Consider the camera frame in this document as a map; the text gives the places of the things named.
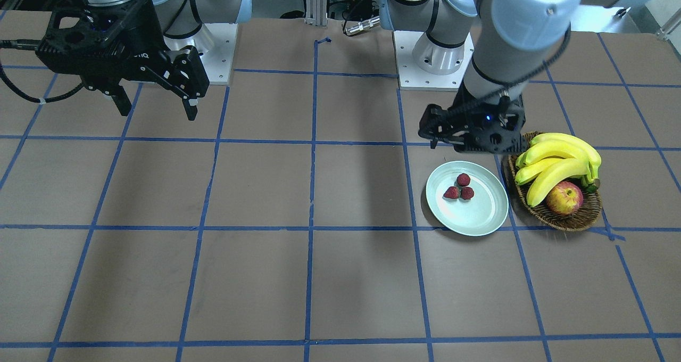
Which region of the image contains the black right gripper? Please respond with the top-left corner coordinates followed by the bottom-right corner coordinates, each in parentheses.
top-left (36, 0), bottom-right (210, 120)

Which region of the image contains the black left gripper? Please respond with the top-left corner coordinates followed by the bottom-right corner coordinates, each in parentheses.
top-left (418, 86), bottom-right (527, 155)

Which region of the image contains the red strawberry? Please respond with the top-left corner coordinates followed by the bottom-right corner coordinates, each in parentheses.
top-left (460, 186), bottom-right (475, 200)
top-left (456, 173), bottom-right (470, 187)
top-left (443, 186), bottom-right (460, 200)

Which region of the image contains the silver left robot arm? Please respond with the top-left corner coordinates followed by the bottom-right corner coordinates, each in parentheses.
top-left (379, 0), bottom-right (649, 154)

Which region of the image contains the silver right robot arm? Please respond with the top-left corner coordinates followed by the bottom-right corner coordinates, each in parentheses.
top-left (35, 0), bottom-right (252, 120)

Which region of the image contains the light green plate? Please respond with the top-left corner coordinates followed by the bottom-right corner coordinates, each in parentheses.
top-left (424, 161), bottom-right (509, 236)

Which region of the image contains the yellow banana bunch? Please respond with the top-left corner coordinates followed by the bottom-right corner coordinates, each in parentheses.
top-left (511, 133), bottom-right (602, 208)

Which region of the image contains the red apple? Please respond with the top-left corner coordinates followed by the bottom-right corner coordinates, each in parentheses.
top-left (544, 182), bottom-right (584, 216)

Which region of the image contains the woven wicker basket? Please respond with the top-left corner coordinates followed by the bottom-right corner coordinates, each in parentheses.
top-left (506, 131), bottom-right (602, 232)

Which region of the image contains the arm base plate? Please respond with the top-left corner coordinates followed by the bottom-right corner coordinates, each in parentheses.
top-left (393, 30), bottom-right (474, 91)
top-left (164, 24), bottom-right (240, 85)

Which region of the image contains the aluminium frame post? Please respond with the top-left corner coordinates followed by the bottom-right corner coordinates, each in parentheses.
top-left (303, 0), bottom-right (330, 29)

